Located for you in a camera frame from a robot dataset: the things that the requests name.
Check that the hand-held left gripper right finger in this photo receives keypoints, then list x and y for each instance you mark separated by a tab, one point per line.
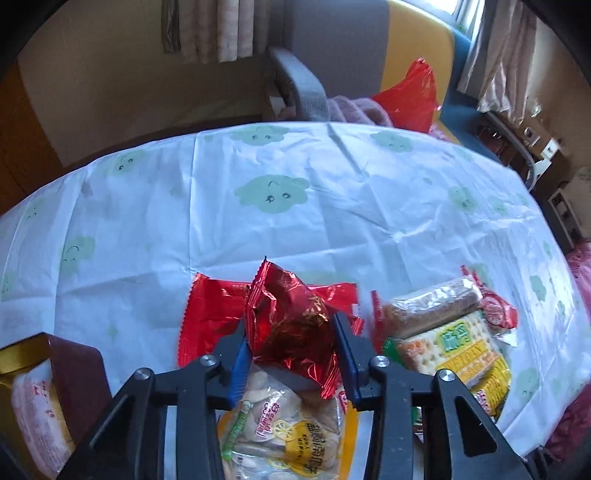
346	364

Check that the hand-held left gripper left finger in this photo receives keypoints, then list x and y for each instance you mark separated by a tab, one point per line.
240	369

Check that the crinkled red foil snack packet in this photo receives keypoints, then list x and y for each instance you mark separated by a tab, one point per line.
286	323

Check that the yellow lemon biscuit packet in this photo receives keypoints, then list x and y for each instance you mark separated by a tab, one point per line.
286	434

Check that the gold box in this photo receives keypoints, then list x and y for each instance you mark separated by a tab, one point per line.
18	355

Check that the clear brown cracker packet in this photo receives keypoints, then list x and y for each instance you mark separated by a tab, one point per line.
429	307

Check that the green yellow cracker packet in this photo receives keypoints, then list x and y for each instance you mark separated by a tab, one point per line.
452	355

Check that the small red white packet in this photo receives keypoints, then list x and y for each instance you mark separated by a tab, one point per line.
496	311

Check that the clear pink bread packet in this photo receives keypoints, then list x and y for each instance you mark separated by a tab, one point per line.
37	415

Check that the pink blanket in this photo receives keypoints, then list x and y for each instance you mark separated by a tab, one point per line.
355	110

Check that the wooden shelf unit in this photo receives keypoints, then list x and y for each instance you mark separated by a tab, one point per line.
565	217

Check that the grey office chair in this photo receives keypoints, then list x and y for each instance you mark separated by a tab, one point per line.
531	170

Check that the red plastic bag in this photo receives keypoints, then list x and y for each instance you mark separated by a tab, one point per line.
411	97

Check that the wooden desk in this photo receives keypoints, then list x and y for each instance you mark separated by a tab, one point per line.
561	161

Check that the brown wooden wardrobe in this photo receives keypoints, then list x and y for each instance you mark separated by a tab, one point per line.
23	138

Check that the grey yellow blue sofa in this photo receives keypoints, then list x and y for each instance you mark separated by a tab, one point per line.
351	46

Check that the beige patterned curtain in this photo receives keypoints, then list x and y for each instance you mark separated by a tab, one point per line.
503	60
221	27

